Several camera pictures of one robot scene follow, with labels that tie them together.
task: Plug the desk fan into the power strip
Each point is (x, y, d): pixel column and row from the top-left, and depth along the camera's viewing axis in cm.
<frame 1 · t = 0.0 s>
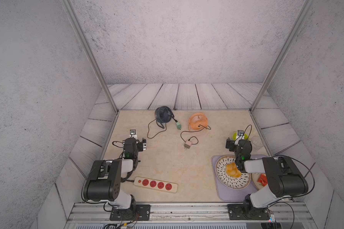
left hand: (137, 138, 94), fingers open
right hand: (238, 137, 93), fingers open
beige power strip red sockets: (155, 184, 82), point 3 cm above the table
dark blue desk fan: (163, 114, 110), point 9 cm above the table
orange desk fan: (198, 121, 106), point 8 cm above the table
green USB plug adapter: (178, 125, 110), point 3 cm above the table
pink USB plug adapter: (187, 144, 100), point 2 cm above the table
white dotted plate: (227, 181, 84), on the table
yellow orange food piece: (232, 170, 86), point 4 cm above the table
clear glass cup: (257, 142, 100), point 2 cm above the table

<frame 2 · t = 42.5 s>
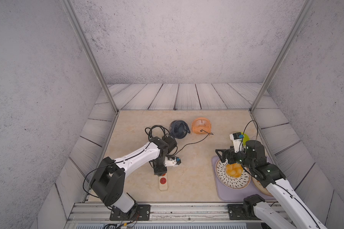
left hand: (161, 169, 81), fingers open
right hand: (224, 149, 75), fingers open
beige power strip red sockets: (163, 180, 83), point 3 cm above the table
dark blue desk fan: (179, 129, 100), point 10 cm above the table
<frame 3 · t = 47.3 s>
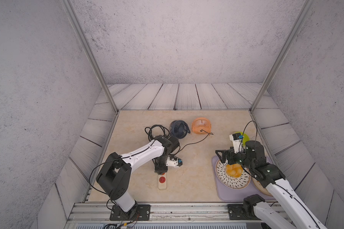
left hand: (161, 167, 83), fingers open
right hand: (224, 150, 75), fingers open
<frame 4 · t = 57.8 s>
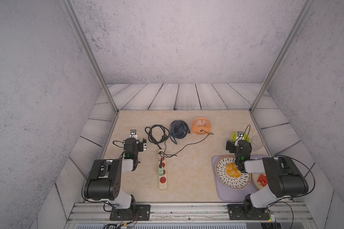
left hand: (137, 138, 95), fingers open
right hand: (238, 139, 94), fingers open
